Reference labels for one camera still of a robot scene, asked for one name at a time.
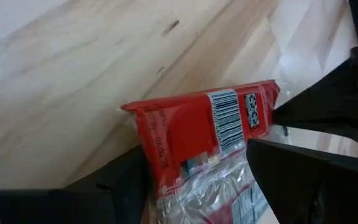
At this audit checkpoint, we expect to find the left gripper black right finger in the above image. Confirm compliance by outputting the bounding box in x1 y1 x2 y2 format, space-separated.
246 138 358 224

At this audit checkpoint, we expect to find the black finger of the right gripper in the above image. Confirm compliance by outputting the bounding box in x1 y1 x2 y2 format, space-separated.
272 46 358 158

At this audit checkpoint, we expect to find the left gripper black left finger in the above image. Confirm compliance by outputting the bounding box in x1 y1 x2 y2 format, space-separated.
0 145 151 224

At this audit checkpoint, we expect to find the red popcorn bag clear overwrap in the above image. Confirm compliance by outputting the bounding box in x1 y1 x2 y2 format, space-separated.
120 79 287 224

